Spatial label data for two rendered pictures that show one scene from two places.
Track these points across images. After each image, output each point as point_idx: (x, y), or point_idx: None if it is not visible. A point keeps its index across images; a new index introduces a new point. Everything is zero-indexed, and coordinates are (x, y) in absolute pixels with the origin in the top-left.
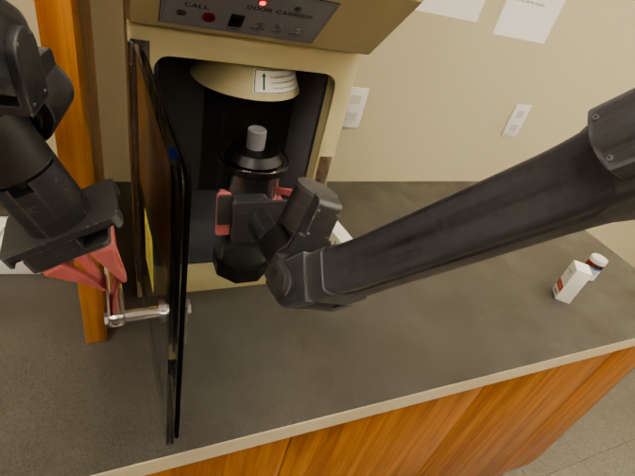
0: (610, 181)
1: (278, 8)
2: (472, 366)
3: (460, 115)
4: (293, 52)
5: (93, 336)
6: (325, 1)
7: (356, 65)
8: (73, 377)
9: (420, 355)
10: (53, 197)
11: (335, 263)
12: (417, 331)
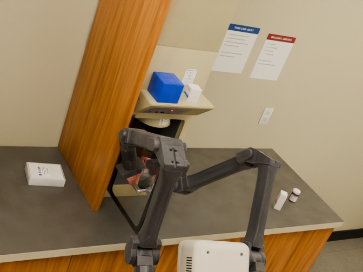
0: (240, 163)
1: (175, 110)
2: (232, 229)
3: (235, 114)
4: (173, 114)
5: (95, 208)
6: (188, 109)
7: (192, 116)
8: (94, 220)
9: (212, 223)
10: (135, 162)
11: (190, 179)
12: (210, 216)
